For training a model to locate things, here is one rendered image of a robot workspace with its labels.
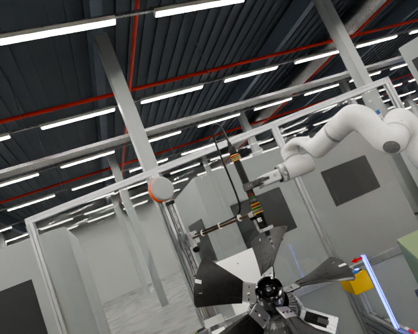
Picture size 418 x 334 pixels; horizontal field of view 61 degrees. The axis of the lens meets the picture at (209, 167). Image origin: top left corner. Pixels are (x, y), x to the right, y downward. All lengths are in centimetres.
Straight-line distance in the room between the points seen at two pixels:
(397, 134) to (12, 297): 295
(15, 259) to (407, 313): 289
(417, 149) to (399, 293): 132
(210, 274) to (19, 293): 201
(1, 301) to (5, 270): 24
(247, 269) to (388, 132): 103
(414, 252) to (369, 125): 72
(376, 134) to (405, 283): 143
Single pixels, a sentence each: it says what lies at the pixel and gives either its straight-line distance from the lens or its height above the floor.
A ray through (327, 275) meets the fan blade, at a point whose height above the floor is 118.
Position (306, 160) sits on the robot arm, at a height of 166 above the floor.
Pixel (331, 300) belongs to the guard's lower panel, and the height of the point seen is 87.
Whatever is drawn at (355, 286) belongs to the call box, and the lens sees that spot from 197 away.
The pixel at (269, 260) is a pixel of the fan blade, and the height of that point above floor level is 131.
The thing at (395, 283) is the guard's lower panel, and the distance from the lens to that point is 260.
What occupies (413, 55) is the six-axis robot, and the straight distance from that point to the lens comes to 533.
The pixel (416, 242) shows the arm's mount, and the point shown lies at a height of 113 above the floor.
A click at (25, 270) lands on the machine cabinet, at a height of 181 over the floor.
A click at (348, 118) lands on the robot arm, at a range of 143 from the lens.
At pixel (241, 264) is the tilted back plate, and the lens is 200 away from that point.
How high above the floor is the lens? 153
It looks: 10 degrees up
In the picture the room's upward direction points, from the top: 22 degrees counter-clockwise
